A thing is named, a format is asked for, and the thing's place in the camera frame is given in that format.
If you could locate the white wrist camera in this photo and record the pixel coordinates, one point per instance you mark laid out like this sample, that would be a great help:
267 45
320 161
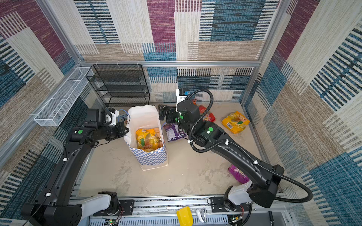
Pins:
112 115
181 94

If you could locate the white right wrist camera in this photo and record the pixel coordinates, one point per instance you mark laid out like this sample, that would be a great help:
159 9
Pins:
181 94

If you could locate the white wire mesh basket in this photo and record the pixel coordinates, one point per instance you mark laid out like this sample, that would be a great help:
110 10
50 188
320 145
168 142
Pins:
58 106

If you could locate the yellow mango candy bag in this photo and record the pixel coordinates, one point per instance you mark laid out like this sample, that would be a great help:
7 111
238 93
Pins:
149 139
235 122

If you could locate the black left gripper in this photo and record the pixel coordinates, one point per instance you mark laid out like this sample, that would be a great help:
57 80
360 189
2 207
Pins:
120 126

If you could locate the purple grape candy bag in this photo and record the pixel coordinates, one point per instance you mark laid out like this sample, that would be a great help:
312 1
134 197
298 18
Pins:
238 174

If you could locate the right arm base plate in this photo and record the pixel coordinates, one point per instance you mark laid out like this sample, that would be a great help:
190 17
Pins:
217 205

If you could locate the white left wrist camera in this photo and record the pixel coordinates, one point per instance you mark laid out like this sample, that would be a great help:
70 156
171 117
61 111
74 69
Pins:
112 115

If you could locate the black wire shelf rack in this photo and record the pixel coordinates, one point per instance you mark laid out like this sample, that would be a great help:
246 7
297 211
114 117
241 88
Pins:
119 84

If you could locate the blue checkered paper bag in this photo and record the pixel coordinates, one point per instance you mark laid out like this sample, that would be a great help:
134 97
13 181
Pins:
145 117

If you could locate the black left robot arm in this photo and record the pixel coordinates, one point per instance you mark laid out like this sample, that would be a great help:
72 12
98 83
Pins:
52 206

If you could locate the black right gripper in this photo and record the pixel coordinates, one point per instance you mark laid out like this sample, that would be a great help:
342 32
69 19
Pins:
171 111

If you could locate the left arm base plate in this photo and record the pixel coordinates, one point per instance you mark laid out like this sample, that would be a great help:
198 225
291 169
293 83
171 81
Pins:
124 208

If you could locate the red fruit candy bag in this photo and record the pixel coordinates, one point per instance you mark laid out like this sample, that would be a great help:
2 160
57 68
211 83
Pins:
209 116

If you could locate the yellow plastic scoop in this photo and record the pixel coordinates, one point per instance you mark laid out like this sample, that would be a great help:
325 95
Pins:
185 216

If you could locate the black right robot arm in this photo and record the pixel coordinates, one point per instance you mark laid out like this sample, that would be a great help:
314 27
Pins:
263 184

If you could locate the purple snack packet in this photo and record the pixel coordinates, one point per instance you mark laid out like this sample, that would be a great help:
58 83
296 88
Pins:
173 132

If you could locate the blue magazine booklet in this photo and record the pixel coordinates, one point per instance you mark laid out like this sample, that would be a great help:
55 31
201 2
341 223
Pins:
123 118

